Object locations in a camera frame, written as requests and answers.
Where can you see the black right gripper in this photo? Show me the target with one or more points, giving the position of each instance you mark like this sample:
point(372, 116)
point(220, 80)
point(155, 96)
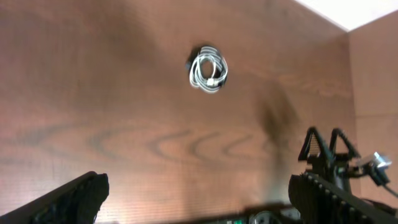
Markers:
point(326, 162)

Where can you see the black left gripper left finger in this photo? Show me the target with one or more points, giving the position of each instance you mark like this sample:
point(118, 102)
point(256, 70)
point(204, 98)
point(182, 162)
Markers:
point(76, 202)

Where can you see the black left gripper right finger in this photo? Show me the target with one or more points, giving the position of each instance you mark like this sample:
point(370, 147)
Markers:
point(319, 201)

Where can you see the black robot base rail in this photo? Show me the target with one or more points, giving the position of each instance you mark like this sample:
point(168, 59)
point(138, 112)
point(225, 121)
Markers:
point(273, 213)

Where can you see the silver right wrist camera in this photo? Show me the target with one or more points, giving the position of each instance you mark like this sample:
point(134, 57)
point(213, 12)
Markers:
point(375, 166)

